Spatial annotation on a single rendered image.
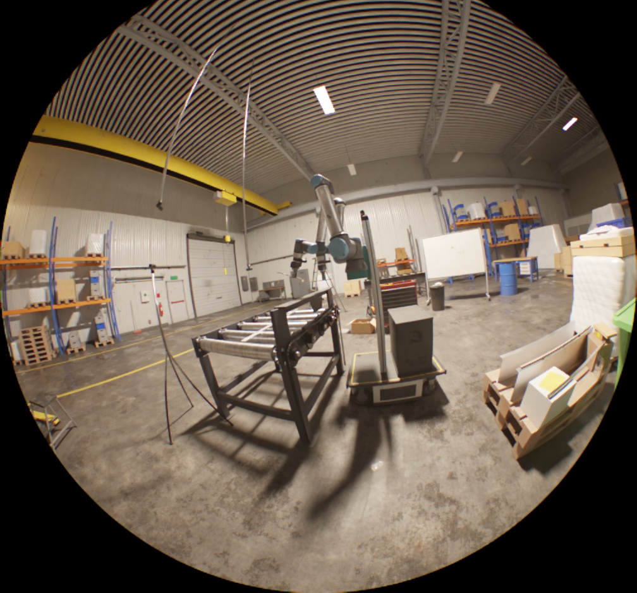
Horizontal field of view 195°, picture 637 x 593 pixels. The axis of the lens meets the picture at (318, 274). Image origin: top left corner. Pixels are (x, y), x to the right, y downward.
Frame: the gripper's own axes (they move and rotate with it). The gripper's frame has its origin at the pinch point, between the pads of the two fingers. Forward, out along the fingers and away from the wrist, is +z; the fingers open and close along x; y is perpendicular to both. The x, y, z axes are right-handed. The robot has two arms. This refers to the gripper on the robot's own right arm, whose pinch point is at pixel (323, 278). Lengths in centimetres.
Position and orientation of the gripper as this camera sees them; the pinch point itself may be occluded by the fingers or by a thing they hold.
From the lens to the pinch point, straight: 181.7
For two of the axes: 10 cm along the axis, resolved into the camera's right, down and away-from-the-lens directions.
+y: -9.4, 1.4, 3.2
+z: 1.5, 9.9, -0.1
